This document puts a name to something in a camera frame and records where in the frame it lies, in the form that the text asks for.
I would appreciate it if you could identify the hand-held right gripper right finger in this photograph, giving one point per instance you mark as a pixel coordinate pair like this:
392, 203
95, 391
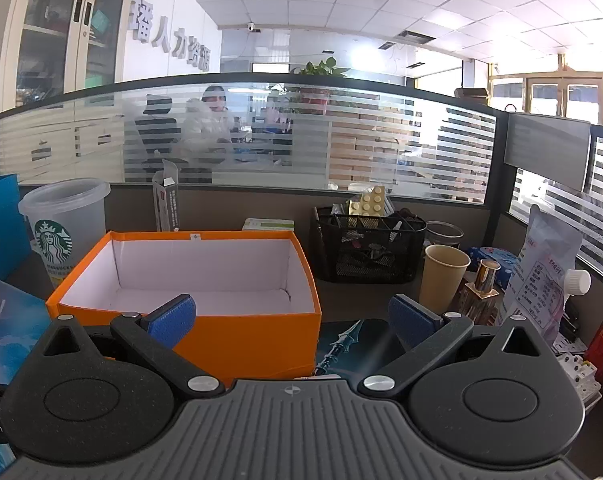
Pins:
414, 321

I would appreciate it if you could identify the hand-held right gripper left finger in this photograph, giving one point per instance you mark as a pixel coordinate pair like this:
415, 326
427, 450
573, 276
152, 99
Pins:
174, 320

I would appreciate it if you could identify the orange cardboard box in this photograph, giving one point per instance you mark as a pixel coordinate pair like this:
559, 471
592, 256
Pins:
261, 335

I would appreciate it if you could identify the beige paper cup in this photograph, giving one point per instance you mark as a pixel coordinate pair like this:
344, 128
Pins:
444, 275

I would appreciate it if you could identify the perfume bottle with gold cap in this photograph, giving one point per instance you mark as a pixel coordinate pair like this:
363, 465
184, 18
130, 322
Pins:
484, 290

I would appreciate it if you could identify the black mesh desk organizer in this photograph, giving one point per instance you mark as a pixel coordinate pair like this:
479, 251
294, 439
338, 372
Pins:
366, 255

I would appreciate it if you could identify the colourful printed desk mat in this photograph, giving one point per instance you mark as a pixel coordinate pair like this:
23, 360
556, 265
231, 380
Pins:
11, 340

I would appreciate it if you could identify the round black mesh cup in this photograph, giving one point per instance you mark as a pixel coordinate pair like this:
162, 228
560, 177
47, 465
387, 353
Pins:
444, 234

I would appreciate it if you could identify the blue tissue pack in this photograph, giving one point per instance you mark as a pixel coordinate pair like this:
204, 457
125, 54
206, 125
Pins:
501, 262

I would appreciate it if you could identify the grey upright small carton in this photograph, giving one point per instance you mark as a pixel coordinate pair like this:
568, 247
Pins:
167, 205

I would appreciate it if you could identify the yellow building brick plate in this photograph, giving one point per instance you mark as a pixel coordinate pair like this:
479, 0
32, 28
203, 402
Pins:
369, 205

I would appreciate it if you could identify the green and white flat box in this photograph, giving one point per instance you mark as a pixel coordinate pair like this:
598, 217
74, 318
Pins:
269, 225

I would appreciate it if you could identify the white printed plastic bag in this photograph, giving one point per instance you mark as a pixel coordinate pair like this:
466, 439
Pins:
544, 275

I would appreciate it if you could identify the clear plastic cup green logo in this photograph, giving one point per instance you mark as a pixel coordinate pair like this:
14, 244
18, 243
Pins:
76, 220

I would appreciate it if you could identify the white bottle cap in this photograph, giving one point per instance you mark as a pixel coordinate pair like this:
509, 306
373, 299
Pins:
577, 281

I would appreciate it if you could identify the white circuit breaker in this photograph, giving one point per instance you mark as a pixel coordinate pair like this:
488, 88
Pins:
576, 375

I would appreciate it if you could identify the striped frosted glass partition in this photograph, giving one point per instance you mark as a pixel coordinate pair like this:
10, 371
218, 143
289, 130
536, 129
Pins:
381, 145

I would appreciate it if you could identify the stack of cardboard boxes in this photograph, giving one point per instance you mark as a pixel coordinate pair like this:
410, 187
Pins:
366, 145

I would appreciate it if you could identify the black office chair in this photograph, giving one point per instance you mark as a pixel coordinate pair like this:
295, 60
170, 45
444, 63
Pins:
154, 130

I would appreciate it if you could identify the grey computer monitor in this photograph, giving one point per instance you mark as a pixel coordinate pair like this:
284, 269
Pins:
546, 150

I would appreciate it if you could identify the brown cardboard box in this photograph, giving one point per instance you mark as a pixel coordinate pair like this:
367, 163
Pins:
471, 95

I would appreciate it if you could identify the green potted plant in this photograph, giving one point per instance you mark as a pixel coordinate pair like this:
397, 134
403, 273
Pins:
319, 77

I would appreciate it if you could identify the beige glass door cabinet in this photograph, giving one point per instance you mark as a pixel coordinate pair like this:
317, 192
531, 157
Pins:
61, 30

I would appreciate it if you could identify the grey wall lettering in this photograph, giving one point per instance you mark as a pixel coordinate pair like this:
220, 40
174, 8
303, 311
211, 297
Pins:
169, 40

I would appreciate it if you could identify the white security camera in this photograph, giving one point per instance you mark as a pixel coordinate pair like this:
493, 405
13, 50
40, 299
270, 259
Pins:
252, 27

